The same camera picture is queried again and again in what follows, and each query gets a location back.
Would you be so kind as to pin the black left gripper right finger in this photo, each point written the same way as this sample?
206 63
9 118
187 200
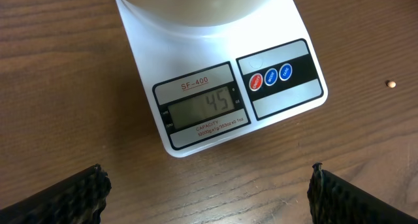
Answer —
333 200

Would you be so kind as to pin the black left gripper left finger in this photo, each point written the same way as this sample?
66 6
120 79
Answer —
80 198

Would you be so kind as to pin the stray soybean near scale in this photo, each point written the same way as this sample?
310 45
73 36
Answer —
391 84

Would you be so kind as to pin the white digital kitchen scale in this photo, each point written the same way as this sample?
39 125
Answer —
208 85

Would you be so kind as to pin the cream ceramic bowl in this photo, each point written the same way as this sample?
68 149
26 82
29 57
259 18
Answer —
199 12

